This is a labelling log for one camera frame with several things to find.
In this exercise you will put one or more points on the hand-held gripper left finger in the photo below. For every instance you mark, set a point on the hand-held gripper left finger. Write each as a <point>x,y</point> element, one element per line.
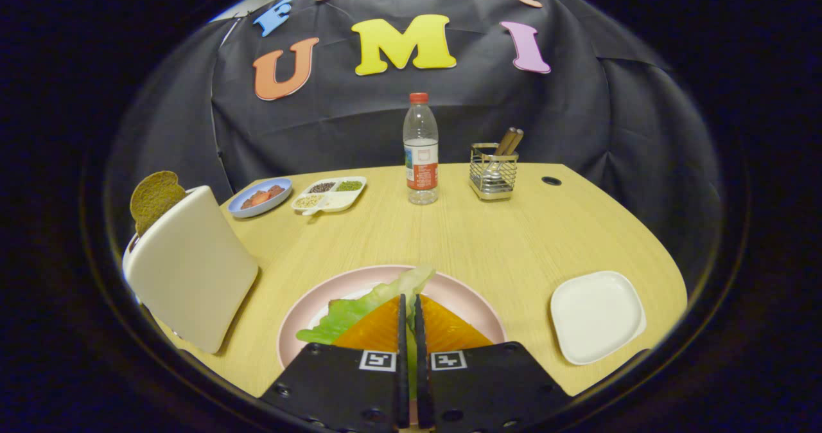
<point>403,394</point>

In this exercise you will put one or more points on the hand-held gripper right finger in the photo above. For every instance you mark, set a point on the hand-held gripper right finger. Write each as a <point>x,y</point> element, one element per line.
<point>420,394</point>

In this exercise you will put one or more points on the green lettuce leaf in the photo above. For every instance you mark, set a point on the green lettuce leaf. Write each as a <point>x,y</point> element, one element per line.
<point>359,308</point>

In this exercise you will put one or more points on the brown bread slice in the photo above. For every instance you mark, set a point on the brown bread slice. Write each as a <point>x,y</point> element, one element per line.
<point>154,198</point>

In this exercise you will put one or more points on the pink round plate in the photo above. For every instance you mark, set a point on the pink round plate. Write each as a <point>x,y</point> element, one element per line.
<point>462,298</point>

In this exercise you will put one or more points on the white square plate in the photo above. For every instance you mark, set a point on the white square plate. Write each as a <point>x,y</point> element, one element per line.
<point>597,317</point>

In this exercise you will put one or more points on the white divided condiment tray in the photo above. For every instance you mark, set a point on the white divided condiment tray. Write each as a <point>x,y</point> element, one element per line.
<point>334,202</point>

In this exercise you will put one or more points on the clear bottle red cap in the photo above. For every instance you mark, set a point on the clear bottle red cap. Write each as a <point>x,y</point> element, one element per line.
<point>420,169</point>

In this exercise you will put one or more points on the blue round plate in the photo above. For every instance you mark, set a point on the blue round plate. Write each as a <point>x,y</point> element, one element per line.
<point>275,204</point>

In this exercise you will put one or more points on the white toaster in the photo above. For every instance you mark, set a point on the white toaster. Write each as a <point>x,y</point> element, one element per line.
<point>192,272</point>

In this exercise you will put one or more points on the red food slices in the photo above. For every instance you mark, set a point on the red food slices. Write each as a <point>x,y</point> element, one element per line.
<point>260,197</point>

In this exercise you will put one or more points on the black backdrop cloth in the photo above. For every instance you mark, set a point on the black backdrop cloth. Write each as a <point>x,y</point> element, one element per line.
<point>546,118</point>

